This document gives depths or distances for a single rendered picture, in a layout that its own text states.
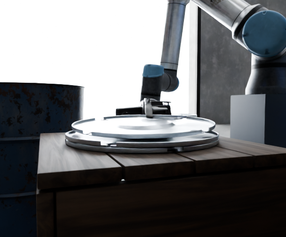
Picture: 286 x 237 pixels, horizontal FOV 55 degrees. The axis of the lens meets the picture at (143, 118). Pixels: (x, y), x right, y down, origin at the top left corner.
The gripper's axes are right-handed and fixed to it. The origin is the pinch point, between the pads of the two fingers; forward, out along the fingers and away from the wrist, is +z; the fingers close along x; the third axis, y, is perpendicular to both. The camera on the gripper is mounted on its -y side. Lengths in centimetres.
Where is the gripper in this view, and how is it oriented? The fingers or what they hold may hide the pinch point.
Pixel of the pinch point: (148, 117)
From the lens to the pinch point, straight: 69.4
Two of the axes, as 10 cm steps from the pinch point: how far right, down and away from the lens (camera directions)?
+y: 10.0, 0.0, 0.4
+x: 0.0, 9.9, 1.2
